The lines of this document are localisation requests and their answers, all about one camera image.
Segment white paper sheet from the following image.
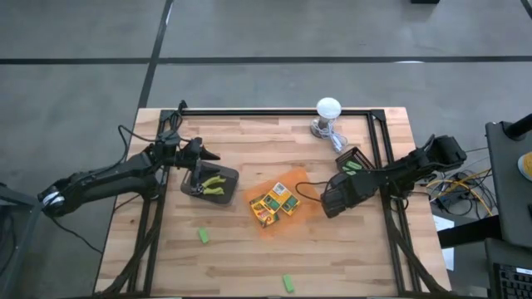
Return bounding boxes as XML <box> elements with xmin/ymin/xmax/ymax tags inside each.
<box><xmin>431</xmin><ymin>213</ymin><xmax>457</xmax><ymax>272</ymax></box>

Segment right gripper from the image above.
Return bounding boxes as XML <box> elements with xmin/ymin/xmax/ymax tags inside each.
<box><xmin>321</xmin><ymin>169</ymin><xmax>381</xmax><ymax>220</ymax></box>

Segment grey metal stand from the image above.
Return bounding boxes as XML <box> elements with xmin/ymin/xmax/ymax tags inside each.
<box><xmin>0</xmin><ymin>182</ymin><xmax>67</xmax><ymax>299</ymax></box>

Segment black pole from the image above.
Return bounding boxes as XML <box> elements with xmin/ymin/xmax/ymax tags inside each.
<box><xmin>504</xmin><ymin>112</ymin><xmax>532</xmax><ymax>141</ymax></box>

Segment green-handled pliers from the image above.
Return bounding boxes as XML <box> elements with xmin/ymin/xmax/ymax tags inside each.
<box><xmin>190</xmin><ymin>175</ymin><xmax>228</xmax><ymax>197</ymax></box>

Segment black keyboard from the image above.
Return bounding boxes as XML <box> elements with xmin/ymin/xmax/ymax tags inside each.
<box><xmin>492</xmin><ymin>262</ymin><xmax>532</xmax><ymax>299</ymax></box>

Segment yellow round disc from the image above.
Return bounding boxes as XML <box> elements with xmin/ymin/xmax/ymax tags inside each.
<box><xmin>517</xmin><ymin>151</ymin><xmax>532</xmax><ymax>183</ymax></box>

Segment yellow floor cable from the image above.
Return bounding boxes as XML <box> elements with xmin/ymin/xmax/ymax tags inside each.
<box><xmin>426</xmin><ymin>168</ymin><xmax>494</xmax><ymax>217</ymax></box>

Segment black cart leg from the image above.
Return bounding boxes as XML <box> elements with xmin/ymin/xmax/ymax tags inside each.
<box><xmin>436</xmin><ymin>214</ymin><xmax>502</xmax><ymax>249</ymax></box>

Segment orange translucent plastic bin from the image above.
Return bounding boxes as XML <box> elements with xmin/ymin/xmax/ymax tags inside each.
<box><xmin>243</xmin><ymin>167</ymin><xmax>324</xmax><ymax>238</ymax></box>

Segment black power adapter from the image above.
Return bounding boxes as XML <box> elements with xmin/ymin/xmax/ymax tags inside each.
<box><xmin>438</xmin><ymin>191</ymin><xmax>463</xmax><ymax>209</ymax></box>

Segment white lamp cable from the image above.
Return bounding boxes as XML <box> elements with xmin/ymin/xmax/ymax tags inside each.
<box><xmin>319</xmin><ymin>120</ymin><xmax>349</xmax><ymax>154</ymax></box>

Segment dark grey plastic bin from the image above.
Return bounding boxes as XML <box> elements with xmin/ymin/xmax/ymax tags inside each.
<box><xmin>180</xmin><ymin>159</ymin><xmax>240</xmax><ymax>205</ymax></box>

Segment white dome lamp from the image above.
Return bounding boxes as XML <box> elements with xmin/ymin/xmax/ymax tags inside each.
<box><xmin>309</xmin><ymin>97</ymin><xmax>342</xmax><ymax>140</ymax></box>

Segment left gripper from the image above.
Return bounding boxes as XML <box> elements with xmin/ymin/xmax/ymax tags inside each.
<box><xmin>154</xmin><ymin>129</ymin><xmax>222</xmax><ymax>189</ymax></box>

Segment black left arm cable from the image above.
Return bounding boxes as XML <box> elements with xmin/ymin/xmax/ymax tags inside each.
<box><xmin>49</xmin><ymin>111</ymin><xmax>184</xmax><ymax>254</ymax></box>

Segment black mesh basket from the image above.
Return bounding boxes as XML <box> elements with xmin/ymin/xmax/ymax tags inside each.
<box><xmin>334</xmin><ymin>145</ymin><xmax>377</xmax><ymax>174</ymax></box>

